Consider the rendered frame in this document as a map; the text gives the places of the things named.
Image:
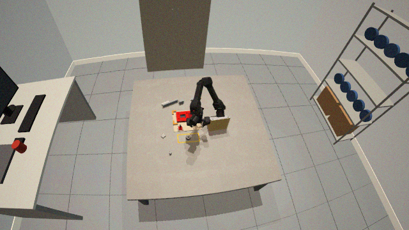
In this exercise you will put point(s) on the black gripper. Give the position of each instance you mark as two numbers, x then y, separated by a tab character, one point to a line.
206	121

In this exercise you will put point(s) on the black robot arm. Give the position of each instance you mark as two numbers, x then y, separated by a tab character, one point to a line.
195	106

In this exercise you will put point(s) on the dark grey long rectangular bar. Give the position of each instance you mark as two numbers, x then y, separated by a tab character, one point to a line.
170	102

